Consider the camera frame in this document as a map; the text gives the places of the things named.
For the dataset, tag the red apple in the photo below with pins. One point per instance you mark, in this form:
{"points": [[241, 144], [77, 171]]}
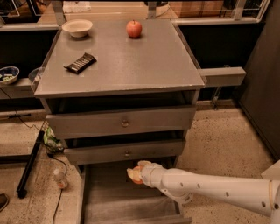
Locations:
{"points": [[134, 29]]}

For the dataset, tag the dark shoe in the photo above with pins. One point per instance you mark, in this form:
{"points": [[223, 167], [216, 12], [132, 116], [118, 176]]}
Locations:
{"points": [[4, 201]]}

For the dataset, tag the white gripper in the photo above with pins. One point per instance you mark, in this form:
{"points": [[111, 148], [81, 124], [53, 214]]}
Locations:
{"points": [[149, 174]]}

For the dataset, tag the top grey drawer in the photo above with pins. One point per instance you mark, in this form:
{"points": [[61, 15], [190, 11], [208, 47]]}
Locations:
{"points": [[121, 122]]}

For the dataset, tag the grey drawer cabinet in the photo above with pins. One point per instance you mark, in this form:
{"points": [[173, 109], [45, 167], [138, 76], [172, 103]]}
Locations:
{"points": [[152, 71]]}

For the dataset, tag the grey drawer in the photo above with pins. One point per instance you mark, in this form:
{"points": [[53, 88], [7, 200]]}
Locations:
{"points": [[108, 196], [126, 151], [121, 122]]}

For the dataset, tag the white bowl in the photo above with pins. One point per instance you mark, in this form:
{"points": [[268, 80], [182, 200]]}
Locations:
{"points": [[77, 28]]}

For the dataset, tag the clear plastic bottle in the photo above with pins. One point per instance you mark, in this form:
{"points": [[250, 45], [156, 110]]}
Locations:
{"points": [[60, 178]]}

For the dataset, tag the black candy bar wrapper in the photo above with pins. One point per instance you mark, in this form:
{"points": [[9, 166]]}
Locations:
{"points": [[81, 64]]}

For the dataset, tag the bottom grey drawer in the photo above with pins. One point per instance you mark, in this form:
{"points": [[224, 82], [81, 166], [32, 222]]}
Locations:
{"points": [[108, 196]]}

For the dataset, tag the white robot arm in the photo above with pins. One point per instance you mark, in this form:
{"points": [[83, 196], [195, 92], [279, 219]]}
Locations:
{"points": [[261, 196]]}

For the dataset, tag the orange fruit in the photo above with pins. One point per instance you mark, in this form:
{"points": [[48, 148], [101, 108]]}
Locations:
{"points": [[135, 175]]}

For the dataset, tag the green snack bag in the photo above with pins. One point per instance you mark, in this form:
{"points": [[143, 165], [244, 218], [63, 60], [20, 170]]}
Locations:
{"points": [[51, 142]]}

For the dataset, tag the middle grey drawer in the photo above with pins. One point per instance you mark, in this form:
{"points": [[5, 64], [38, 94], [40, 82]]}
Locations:
{"points": [[126, 151]]}

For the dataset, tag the grey side shelf bar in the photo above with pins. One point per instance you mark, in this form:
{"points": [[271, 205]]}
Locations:
{"points": [[222, 77]]}

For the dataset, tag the black metal stand leg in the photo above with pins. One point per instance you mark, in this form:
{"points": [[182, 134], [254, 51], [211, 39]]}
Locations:
{"points": [[21, 191]]}

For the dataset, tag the blue patterned bowl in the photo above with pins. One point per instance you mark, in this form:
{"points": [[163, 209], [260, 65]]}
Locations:
{"points": [[8, 75]]}

